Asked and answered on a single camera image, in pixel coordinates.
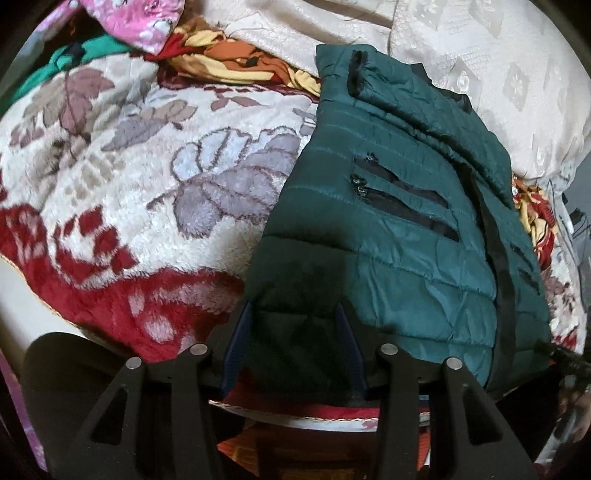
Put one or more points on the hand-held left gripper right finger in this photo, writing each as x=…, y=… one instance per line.
x=353, y=364

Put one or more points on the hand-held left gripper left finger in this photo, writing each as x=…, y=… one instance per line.
x=235, y=350

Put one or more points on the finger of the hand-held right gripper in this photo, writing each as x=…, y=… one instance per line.
x=570, y=356

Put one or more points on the green quilted jacket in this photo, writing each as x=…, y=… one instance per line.
x=392, y=258

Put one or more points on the red yellow patterned cloth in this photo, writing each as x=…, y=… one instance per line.
x=533, y=217

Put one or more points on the floral plush blanket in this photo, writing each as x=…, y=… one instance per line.
x=138, y=184

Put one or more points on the pink floral sheet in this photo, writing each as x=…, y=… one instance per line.
x=21, y=415

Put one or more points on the orange yellow cloth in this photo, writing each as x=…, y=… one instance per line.
x=240, y=64

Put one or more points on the cream embossed bedspread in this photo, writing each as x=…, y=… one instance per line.
x=508, y=69

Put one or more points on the green cloth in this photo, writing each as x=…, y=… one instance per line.
x=92, y=48

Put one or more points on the pink penguin fleece garment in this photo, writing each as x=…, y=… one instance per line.
x=134, y=23

